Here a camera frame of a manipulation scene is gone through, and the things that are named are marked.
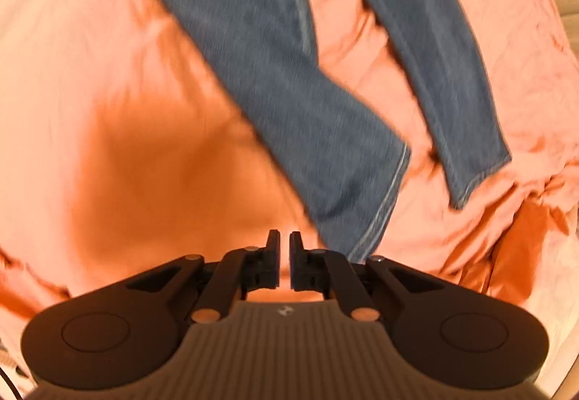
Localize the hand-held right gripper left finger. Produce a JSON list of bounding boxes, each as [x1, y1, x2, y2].
[[127, 229, 281, 324]]

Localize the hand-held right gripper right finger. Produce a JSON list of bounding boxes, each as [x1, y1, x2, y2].
[[289, 231, 443, 324]]

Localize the blue denim pants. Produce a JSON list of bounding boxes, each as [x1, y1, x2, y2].
[[105, 0, 513, 266]]

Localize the orange bed sheet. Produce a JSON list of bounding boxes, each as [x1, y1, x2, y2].
[[0, 0, 579, 385]]

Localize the white patterned bedding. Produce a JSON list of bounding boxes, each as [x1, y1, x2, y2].
[[0, 334, 33, 388]]

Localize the black cable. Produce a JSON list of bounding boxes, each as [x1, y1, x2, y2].
[[0, 366, 23, 400]]

